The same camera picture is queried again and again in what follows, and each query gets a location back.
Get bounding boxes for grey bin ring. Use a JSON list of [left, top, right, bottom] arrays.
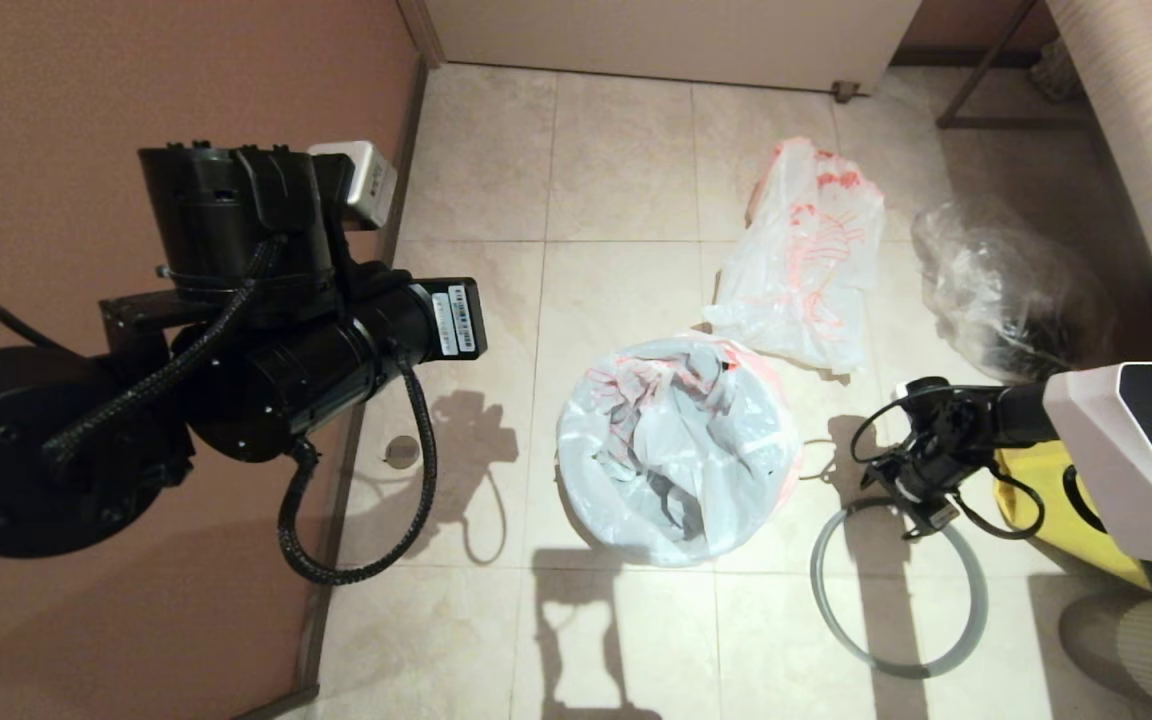
[[809, 497, 989, 679]]

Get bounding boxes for yellow fabric bag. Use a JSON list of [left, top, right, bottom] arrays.
[[993, 378, 1152, 591]]

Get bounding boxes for clear plastic bag dark contents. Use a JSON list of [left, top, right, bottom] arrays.
[[914, 200, 1115, 386]]

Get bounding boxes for grey striped cushion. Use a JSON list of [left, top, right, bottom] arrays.
[[1058, 597, 1152, 720]]

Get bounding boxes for brown cabinet side panel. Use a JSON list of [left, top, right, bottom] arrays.
[[0, 0, 432, 720]]

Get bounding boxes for white crumpled fabric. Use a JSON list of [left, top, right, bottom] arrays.
[[1032, 34, 1083, 97]]

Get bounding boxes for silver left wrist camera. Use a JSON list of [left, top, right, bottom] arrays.
[[308, 140, 399, 233]]

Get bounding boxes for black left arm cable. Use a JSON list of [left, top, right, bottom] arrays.
[[0, 235, 439, 588]]

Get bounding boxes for brown metal table frame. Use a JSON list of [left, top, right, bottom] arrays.
[[936, 0, 1092, 129]]

